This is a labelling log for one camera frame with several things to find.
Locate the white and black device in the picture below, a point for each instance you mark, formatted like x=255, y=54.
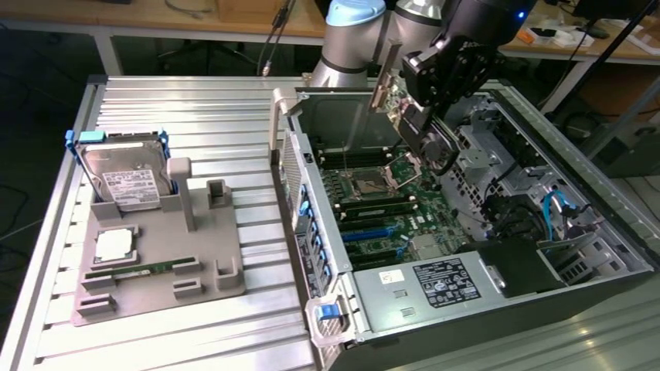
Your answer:
x=561, y=38

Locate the wooden desk white frame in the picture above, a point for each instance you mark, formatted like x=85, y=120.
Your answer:
x=51, y=11

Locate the large silver disk bay cage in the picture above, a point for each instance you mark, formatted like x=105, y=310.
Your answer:
x=479, y=181

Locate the green motherboard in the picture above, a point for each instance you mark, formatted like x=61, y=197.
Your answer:
x=401, y=228

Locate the silver chipset heatsink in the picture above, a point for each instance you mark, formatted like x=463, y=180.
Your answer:
x=425, y=247

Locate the small silver disk bay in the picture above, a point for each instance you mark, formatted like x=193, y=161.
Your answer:
x=572, y=266

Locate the black office chair base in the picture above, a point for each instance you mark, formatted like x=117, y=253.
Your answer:
x=216, y=50

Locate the open black PC case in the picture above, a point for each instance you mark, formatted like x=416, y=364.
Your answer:
x=489, y=332

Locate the blue expansion slot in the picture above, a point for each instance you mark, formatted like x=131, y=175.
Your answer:
x=365, y=234

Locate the beige case corner clamp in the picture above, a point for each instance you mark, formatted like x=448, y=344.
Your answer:
x=283, y=101

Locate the low-profile graphics card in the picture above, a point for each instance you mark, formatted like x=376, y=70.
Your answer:
x=435, y=150

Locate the silver CPU chip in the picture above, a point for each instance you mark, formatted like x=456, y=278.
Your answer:
x=115, y=245

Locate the grey parts rack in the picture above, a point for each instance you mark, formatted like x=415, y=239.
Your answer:
x=155, y=232

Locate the small orange part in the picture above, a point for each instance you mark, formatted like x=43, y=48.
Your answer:
x=525, y=37

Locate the CPU socket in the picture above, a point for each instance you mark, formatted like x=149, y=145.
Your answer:
x=368, y=185

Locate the blue case release latch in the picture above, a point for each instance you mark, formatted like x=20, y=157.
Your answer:
x=325, y=312

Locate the thin socket locking lever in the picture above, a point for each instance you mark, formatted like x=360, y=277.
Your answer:
x=344, y=158

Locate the grey case corner clamp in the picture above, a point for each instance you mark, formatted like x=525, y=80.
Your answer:
x=321, y=332

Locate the green RAM stick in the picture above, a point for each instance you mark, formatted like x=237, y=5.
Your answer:
x=155, y=266

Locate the black plastic shroud box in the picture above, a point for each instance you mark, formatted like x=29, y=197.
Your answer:
x=515, y=266

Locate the blue slot retention latch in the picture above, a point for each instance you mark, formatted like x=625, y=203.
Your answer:
x=323, y=257
x=312, y=226
x=308, y=210
x=327, y=273
x=317, y=241

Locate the hard disk in blue caddy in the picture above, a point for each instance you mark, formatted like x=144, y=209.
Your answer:
x=124, y=174

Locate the grey power supply unit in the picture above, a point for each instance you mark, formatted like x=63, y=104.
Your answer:
x=392, y=305

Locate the silver socket cover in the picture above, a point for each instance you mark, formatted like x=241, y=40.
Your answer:
x=407, y=183

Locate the black tripod pole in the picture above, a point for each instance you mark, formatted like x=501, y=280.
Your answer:
x=617, y=38

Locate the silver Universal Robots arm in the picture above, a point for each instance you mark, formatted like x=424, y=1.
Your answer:
x=343, y=46

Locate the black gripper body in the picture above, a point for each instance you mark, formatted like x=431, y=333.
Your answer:
x=489, y=19

